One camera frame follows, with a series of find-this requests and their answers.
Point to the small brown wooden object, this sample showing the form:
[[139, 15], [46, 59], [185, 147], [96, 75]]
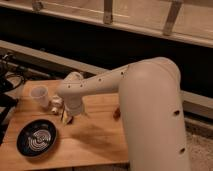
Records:
[[116, 114]]

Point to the cream pointed gripper finger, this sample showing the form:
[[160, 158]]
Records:
[[65, 118]]

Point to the black equipment with cables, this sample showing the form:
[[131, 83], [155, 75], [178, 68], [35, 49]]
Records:
[[8, 83]]

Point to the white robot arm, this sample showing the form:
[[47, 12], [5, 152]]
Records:
[[151, 109]]

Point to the small white bottle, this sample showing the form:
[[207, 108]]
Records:
[[57, 104]]

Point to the black ceramic bowl white swirls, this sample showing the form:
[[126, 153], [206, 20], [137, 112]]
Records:
[[36, 138]]

